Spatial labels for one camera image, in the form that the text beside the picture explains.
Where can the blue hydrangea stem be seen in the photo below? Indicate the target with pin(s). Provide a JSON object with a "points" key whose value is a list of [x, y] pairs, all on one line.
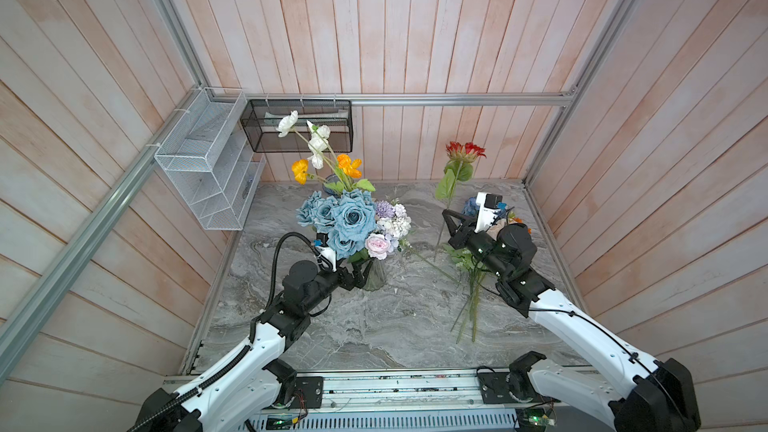
{"points": [[471, 208]]}

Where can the red flower stem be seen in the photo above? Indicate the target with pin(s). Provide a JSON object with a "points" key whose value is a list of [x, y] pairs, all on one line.
{"points": [[459, 168]]}

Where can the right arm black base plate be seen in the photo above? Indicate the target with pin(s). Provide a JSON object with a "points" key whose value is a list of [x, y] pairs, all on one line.
{"points": [[504, 387]]}

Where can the clear grey glass vase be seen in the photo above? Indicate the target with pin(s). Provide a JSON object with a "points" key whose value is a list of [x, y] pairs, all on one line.
{"points": [[376, 276]]}

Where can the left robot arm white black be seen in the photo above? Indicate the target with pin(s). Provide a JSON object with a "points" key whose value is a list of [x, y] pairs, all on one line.
{"points": [[252, 376]]}

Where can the blue purple glass vase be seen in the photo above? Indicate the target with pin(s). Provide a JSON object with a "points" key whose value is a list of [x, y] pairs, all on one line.
{"points": [[333, 185]]}

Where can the white wire shelf rack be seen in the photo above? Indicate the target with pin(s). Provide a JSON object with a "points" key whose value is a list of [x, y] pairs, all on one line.
{"points": [[207, 157]]}

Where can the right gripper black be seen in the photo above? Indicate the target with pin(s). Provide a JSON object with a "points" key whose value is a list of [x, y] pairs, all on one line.
{"points": [[458, 240]]}

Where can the pink lilac mixed bouquet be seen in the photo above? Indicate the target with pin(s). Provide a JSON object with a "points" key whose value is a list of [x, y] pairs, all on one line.
{"points": [[392, 225]]}

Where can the pink hydrangea bouquet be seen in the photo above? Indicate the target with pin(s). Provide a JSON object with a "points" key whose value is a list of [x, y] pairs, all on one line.
{"points": [[474, 288]]}

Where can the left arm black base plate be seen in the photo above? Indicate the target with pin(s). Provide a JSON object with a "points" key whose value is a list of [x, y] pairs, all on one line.
{"points": [[307, 393]]}

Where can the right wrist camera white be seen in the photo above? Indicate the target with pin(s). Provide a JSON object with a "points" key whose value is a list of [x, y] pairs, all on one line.
{"points": [[491, 211]]}

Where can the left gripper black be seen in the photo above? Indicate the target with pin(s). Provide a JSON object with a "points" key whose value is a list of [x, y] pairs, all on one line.
{"points": [[358, 278]]}

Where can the electronics board with leds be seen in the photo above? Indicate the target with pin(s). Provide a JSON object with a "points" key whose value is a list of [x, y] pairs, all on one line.
{"points": [[533, 420]]}

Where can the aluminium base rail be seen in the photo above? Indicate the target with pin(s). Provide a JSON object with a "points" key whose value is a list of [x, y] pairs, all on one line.
{"points": [[412, 400]]}

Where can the white flower stem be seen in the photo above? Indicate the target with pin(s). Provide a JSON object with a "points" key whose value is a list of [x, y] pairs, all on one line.
{"points": [[317, 142]]}

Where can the teal blue rose bunch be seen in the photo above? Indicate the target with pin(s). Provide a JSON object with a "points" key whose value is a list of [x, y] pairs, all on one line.
{"points": [[347, 220]]}

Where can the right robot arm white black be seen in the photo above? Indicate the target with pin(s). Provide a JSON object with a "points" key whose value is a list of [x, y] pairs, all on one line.
{"points": [[634, 391]]}

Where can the horizontal aluminium frame bar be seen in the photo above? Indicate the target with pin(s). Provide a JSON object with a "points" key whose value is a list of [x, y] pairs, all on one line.
{"points": [[546, 99]]}

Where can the yellow orange flower stem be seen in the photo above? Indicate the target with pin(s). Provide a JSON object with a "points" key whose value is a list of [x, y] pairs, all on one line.
{"points": [[346, 168]]}

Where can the left aluminium frame bar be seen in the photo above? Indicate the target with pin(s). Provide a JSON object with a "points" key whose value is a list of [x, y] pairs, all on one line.
{"points": [[39, 304]]}

